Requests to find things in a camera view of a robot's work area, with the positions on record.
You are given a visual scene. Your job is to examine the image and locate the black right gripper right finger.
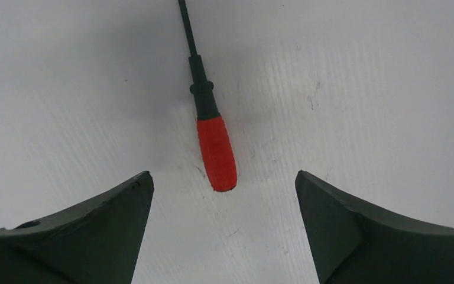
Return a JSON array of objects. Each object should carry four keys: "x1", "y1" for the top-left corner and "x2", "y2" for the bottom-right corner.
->
[{"x1": 295, "y1": 170, "x2": 454, "y2": 283}]

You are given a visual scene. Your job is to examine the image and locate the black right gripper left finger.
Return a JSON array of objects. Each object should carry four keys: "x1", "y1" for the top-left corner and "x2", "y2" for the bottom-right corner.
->
[{"x1": 0, "y1": 171, "x2": 154, "y2": 283}]

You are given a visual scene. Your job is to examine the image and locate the red black handled screwdriver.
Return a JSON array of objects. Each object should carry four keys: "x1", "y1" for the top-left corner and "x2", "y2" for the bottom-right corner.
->
[{"x1": 177, "y1": 0, "x2": 237, "y2": 192}]

